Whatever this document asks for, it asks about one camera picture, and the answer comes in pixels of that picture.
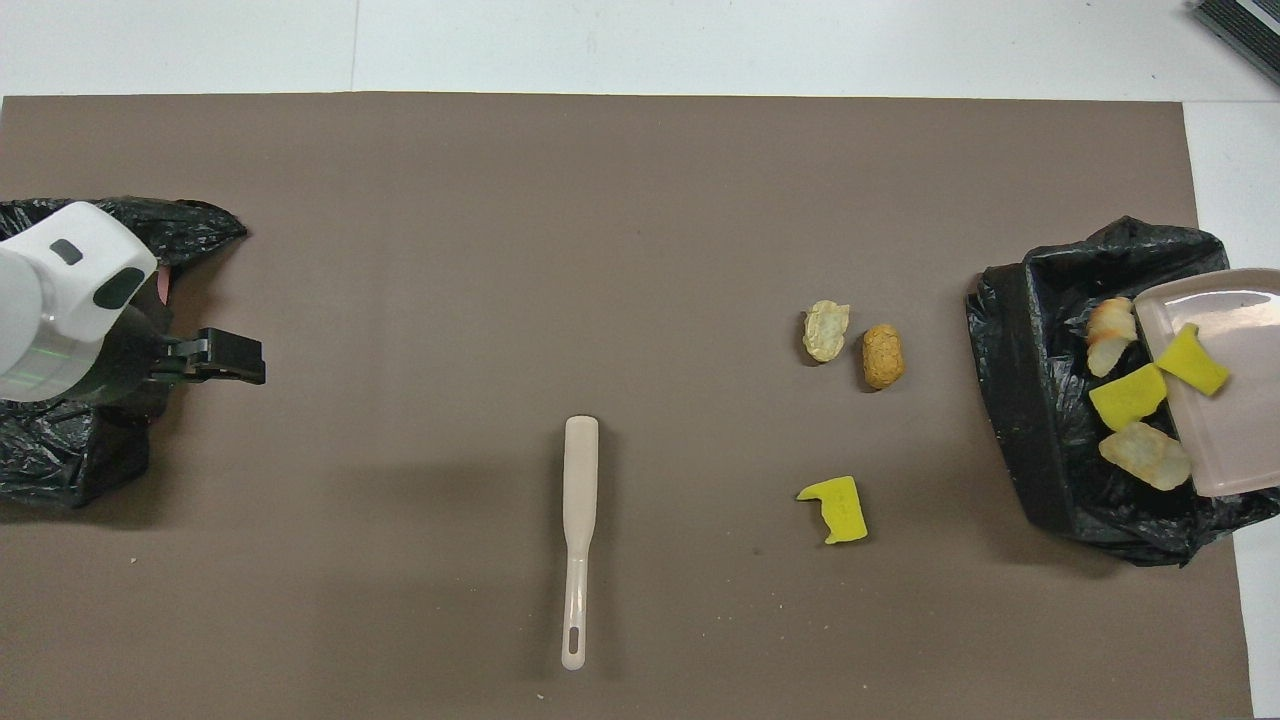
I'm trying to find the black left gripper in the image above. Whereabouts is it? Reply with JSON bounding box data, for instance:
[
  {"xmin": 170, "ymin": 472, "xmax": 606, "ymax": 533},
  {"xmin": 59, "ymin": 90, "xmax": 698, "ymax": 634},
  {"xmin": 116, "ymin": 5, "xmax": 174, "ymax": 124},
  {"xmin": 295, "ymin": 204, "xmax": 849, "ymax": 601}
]
[{"xmin": 95, "ymin": 300, "xmax": 267, "ymax": 406}]

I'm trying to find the pale bread chunk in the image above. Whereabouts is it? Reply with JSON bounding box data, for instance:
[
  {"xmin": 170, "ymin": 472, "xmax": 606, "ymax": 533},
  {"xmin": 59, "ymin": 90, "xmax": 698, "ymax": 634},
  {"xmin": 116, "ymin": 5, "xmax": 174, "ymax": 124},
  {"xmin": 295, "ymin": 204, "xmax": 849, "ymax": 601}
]
[
  {"xmin": 802, "ymin": 300, "xmax": 851, "ymax": 364},
  {"xmin": 1098, "ymin": 421, "xmax": 1193, "ymax": 492}
]

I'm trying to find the yellow green sponge piece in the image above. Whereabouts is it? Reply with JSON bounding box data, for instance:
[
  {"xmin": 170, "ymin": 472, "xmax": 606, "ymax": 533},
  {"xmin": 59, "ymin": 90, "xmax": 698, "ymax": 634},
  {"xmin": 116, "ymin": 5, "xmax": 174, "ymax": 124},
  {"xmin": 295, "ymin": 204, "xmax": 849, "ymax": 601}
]
[{"xmin": 1155, "ymin": 322, "xmax": 1230, "ymax": 397}]

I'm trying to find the black trash bag bin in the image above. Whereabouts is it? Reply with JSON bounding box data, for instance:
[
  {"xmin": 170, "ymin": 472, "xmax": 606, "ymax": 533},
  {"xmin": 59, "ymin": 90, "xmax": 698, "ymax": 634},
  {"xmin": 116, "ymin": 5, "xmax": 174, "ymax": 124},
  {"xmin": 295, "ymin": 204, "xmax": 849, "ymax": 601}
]
[
  {"xmin": 0, "ymin": 196, "xmax": 249, "ymax": 513},
  {"xmin": 965, "ymin": 215, "xmax": 1280, "ymax": 568}
]

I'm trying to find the beige plastic dustpan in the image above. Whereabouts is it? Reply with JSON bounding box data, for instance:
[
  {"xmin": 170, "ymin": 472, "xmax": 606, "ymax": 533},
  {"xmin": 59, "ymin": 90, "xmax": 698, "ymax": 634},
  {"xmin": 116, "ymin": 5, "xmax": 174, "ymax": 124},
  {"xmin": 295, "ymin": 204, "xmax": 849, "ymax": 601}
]
[{"xmin": 1133, "ymin": 267, "xmax": 1280, "ymax": 498}]

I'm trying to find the brown table mat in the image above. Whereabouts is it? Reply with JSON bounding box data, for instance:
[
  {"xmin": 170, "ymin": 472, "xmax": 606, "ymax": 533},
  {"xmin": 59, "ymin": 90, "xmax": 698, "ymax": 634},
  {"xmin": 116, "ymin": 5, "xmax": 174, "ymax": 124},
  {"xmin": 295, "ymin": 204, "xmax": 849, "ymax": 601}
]
[{"xmin": 0, "ymin": 92, "xmax": 1256, "ymax": 720}]

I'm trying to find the beige hand brush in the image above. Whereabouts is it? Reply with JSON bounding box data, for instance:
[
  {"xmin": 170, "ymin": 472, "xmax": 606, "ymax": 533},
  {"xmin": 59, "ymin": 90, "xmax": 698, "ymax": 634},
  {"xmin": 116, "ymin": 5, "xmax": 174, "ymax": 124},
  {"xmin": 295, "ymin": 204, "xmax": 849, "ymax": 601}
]
[{"xmin": 560, "ymin": 415, "xmax": 601, "ymax": 672}]

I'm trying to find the dark grey ribbed object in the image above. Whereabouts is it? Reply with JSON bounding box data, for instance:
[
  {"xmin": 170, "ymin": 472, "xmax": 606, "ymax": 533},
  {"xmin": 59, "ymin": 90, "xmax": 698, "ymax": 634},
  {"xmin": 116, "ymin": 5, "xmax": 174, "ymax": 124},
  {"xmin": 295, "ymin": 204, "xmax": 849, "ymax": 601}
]
[{"xmin": 1190, "ymin": 0, "xmax": 1280, "ymax": 86}]

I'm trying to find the brown fried croquette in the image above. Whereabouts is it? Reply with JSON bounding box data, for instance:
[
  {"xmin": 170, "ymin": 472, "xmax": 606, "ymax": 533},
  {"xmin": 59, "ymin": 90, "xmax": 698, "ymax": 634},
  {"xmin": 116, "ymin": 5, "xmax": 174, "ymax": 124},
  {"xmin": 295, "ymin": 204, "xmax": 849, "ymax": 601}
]
[{"xmin": 863, "ymin": 323, "xmax": 906, "ymax": 391}]

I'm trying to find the orange crusted bread piece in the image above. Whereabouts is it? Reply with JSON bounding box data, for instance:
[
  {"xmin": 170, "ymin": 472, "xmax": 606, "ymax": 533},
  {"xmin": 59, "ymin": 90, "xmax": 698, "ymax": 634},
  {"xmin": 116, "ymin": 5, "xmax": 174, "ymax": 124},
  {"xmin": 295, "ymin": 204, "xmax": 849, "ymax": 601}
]
[{"xmin": 1086, "ymin": 297, "xmax": 1139, "ymax": 379}]

